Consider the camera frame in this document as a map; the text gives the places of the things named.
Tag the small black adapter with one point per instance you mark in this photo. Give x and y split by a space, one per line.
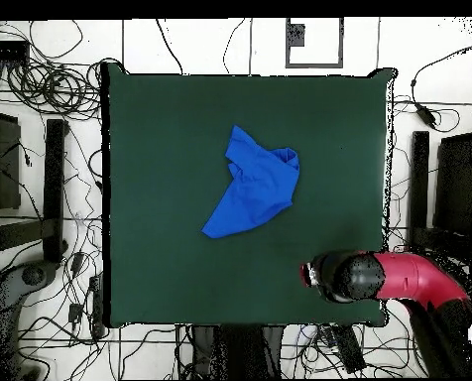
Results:
77 262
75 312

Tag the black stand frame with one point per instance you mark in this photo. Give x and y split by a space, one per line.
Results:
55 178
419 178

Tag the blue shirt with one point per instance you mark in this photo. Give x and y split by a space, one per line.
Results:
259 186

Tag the black flat device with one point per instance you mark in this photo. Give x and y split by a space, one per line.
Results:
6 50

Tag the black box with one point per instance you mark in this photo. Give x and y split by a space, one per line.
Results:
456 182
4 166

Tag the grey square frame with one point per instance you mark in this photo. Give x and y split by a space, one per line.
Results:
314 64

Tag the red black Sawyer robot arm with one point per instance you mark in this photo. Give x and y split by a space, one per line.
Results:
414 278

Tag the dark green tablecloth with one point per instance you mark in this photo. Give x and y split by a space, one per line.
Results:
160 139

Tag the black power adapter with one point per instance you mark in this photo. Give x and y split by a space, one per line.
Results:
425 115

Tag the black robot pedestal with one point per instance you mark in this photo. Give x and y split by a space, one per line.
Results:
240 353

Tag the black power strip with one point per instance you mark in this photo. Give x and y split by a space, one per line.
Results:
349 349
97 305

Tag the grey caster stand base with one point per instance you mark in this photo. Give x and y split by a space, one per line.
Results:
33 274

